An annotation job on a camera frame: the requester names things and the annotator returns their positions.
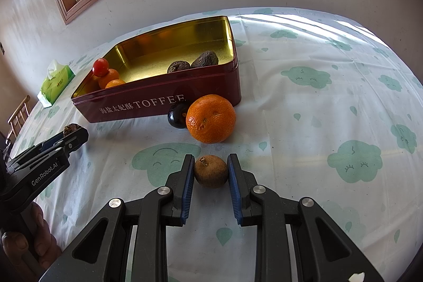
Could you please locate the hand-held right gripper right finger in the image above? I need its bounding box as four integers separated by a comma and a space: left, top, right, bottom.
227, 153, 385, 282

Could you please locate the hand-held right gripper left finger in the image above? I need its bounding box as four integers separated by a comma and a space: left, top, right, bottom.
39, 154, 196, 282

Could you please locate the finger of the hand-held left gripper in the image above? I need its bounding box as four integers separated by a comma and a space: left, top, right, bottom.
7, 127, 90, 171
13, 133, 67, 161

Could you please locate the small brown longan with stem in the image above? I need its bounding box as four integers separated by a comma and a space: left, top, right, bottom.
194, 155, 229, 189

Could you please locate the red cherry tomato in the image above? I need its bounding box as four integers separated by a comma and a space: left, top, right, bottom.
92, 58, 109, 77

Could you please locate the red tin box gold inside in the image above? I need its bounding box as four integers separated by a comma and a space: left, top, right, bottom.
71, 15, 242, 124

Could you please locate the wrinkled dark passion fruit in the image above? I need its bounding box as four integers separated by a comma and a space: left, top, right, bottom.
167, 61, 191, 74
190, 51, 219, 69

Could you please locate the person's left hand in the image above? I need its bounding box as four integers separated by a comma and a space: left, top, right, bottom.
0, 203, 63, 274

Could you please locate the wooden chair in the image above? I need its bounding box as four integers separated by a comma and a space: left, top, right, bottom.
5, 95, 32, 144

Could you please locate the green tissue pack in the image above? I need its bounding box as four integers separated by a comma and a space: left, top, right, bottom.
37, 59, 76, 108

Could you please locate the large orange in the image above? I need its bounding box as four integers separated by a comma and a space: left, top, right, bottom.
186, 94, 237, 144

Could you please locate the dark purple plum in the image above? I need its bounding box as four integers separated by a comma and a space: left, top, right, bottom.
167, 103, 189, 130

